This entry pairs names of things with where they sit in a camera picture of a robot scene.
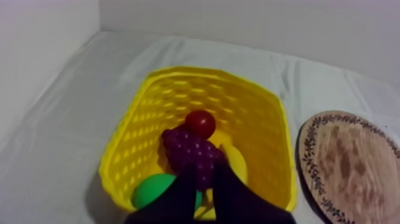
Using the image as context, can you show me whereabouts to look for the yellow plastic basket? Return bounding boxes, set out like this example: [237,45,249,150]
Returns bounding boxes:
[98,66,298,222]

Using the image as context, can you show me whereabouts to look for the purple toy grapes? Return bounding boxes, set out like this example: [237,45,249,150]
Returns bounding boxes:
[161,124,226,192]

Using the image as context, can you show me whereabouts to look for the round wooden board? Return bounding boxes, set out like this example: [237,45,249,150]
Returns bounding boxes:
[298,110,400,224]

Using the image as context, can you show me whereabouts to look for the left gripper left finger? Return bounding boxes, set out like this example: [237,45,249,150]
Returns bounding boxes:
[124,165,198,224]

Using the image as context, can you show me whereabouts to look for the small red fruit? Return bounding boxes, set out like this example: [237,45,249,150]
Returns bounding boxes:
[185,110,217,140]

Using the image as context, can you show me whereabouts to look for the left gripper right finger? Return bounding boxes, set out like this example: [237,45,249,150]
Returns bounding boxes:
[212,158,297,224]

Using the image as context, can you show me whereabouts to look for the green toy pear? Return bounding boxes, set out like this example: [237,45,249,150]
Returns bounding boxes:
[132,173,203,211]

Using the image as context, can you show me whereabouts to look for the yellow toy banana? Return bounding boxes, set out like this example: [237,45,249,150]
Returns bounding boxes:
[193,130,249,220]

